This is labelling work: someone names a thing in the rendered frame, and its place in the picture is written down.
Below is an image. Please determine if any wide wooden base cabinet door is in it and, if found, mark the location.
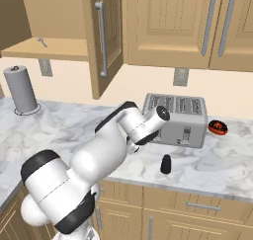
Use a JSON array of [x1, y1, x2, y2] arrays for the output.
[[141, 207, 253, 240]]

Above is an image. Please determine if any grey wall socket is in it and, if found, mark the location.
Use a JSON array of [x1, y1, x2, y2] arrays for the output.
[[38, 58, 54, 78], [172, 66, 191, 87]]

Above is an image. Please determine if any grey open door handle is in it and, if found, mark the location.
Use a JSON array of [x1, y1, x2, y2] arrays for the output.
[[94, 0, 109, 79]]

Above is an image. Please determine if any open wooden wall cabinet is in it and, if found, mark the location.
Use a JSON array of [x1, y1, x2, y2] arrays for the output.
[[0, 0, 91, 62]]

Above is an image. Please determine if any grey paper towel roll holder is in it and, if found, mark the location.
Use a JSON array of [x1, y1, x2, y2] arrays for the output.
[[3, 64, 42, 117]]

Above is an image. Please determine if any black shaker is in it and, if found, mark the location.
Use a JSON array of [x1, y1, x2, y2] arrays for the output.
[[159, 153, 173, 176]]

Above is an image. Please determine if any grey drawer handle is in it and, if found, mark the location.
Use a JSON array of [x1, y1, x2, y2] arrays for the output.
[[185, 200, 222, 212]]

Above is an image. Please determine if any wooden corner base cabinet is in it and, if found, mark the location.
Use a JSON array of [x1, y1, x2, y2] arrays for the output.
[[0, 184, 57, 240]]

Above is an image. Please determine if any grey cabinet door handle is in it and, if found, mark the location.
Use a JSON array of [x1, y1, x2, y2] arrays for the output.
[[201, 0, 217, 57], [217, 0, 237, 58]]

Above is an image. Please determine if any wide wooden drawer front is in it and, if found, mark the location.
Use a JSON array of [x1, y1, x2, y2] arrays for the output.
[[141, 184, 253, 224]]

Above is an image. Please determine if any narrow wooden drawer front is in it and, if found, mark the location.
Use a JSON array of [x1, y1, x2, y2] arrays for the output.
[[98, 179, 144, 207]]

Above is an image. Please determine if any wide wooden wall cabinet door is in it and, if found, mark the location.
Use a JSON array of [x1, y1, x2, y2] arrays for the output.
[[126, 0, 225, 70]]

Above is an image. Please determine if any silver toaster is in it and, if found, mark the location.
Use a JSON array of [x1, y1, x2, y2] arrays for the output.
[[141, 92, 210, 149]]

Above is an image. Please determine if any narrow wooden base cabinet door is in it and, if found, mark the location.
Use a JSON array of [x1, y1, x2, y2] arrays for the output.
[[92, 200, 144, 240]]

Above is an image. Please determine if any grey base door handle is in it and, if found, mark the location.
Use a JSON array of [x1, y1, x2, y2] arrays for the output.
[[147, 214, 154, 240], [96, 206, 104, 232]]

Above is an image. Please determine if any open wooden cabinet door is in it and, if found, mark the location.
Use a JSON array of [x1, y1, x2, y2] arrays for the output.
[[80, 0, 125, 101]]

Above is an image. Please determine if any small grey metal tool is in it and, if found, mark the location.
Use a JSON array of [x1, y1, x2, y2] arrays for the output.
[[37, 36, 49, 49]]

